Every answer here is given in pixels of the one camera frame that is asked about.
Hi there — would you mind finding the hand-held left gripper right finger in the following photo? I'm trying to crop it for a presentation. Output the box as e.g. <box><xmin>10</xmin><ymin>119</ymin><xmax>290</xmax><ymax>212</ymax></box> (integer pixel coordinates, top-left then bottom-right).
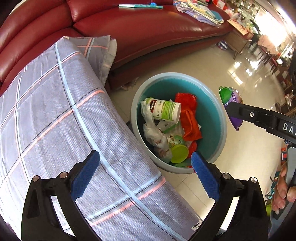
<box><xmin>191</xmin><ymin>151</ymin><xmax>270</xmax><ymax>241</ymax></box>

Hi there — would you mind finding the red plastic bag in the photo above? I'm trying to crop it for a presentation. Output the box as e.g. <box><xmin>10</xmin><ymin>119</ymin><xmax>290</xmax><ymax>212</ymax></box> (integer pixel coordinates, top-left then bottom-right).
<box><xmin>174</xmin><ymin>92</ymin><xmax>197</xmax><ymax>112</ymax></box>

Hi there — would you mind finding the orange plastic bag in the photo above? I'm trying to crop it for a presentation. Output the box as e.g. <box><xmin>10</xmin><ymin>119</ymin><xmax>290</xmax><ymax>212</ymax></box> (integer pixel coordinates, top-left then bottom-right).
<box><xmin>180</xmin><ymin>109</ymin><xmax>203</xmax><ymax>142</ymax></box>

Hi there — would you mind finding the pile of folded clothes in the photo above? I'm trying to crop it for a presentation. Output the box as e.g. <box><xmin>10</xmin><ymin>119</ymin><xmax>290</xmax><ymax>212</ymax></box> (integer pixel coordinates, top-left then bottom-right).
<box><xmin>173</xmin><ymin>0</ymin><xmax>225</xmax><ymax>27</ymax></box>

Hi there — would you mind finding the purple snack packet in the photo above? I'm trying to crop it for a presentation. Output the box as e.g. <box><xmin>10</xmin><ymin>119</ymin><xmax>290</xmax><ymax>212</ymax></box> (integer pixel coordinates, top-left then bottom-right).
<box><xmin>218</xmin><ymin>86</ymin><xmax>245</xmax><ymax>132</ymax></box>

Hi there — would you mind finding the person's right hand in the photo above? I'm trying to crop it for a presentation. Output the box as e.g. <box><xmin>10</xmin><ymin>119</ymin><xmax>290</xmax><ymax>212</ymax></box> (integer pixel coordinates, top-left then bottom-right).
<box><xmin>271</xmin><ymin>162</ymin><xmax>288</xmax><ymax>215</ymax></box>

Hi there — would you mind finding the black chair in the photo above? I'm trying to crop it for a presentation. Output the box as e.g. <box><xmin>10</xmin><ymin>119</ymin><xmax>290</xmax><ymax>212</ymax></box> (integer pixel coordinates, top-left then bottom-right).
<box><xmin>249</xmin><ymin>20</ymin><xmax>262</xmax><ymax>48</ymax></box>

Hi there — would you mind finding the lime green lid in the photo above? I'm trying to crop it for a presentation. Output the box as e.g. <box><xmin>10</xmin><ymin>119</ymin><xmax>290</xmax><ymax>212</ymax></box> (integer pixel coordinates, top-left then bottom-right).
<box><xmin>170</xmin><ymin>143</ymin><xmax>189</xmax><ymax>164</ymax></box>

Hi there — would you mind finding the clear green snack wrapper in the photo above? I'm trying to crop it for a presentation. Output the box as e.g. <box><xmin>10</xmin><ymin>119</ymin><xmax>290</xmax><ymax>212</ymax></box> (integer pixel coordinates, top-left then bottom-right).
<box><xmin>165</xmin><ymin>132</ymin><xmax>185</xmax><ymax>149</ymax></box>

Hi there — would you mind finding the wooden side table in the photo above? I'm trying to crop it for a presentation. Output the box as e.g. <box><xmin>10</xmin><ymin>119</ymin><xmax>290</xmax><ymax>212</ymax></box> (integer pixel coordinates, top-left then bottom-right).
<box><xmin>227</xmin><ymin>19</ymin><xmax>255</xmax><ymax>59</ymax></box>

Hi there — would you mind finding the grey plaid tablecloth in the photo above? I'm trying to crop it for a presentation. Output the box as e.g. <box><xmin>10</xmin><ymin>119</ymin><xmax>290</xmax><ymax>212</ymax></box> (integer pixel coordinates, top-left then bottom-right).
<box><xmin>0</xmin><ymin>35</ymin><xmax>199</xmax><ymax>241</ymax></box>

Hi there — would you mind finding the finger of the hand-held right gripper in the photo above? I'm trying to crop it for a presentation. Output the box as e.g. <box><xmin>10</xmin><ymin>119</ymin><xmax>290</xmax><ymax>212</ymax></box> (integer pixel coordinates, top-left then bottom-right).
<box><xmin>227</xmin><ymin>102</ymin><xmax>283</xmax><ymax>138</ymax></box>

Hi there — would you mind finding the clear crumpled plastic bag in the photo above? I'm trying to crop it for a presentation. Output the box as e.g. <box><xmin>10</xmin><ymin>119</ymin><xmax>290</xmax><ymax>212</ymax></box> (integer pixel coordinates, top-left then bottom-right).
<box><xmin>141</xmin><ymin>98</ymin><xmax>174</xmax><ymax>161</ymax></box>

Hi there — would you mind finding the pink covered table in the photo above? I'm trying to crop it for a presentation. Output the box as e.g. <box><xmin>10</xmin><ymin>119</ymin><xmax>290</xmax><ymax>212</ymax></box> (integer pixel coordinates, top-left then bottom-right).
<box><xmin>256</xmin><ymin>34</ymin><xmax>281</xmax><ymax>67</ymax></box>

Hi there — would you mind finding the teal plastic bucket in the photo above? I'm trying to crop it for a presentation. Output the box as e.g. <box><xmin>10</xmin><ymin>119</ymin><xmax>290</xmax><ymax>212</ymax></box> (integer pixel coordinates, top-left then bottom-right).
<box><xmin>131</xmin><ymin>72</ymin><xmax>227</xmax><ymax>174</ymax></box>

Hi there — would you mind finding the red leather sofa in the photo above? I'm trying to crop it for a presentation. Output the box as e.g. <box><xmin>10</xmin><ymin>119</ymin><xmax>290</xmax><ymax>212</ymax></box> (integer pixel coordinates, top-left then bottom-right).
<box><xmin>0</xmin><ymin>0</ymin><xmax>234</xmax><ymax>93</ymax></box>

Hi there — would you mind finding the white plastic bottle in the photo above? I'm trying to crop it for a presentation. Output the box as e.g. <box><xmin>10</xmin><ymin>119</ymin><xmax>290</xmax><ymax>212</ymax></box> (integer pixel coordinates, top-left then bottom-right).
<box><xmin>150</xmin><ymin>98</ymin><xmax>181</xmax><ymax>123</ymax></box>

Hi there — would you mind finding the teal book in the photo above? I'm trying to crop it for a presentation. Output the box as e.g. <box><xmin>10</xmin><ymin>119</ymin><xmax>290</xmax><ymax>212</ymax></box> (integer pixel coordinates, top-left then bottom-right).
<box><xmin>118</xmin><ymin>3</ymin><xmax>164</xmax><ymax>10</ymax></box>

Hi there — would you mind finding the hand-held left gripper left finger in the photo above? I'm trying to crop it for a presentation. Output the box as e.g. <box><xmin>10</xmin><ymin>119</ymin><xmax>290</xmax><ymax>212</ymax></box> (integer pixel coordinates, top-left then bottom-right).
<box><xmin>21</xmin><ymin>149</ymin><xmax>101</xmax><ymax>241</ymax></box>

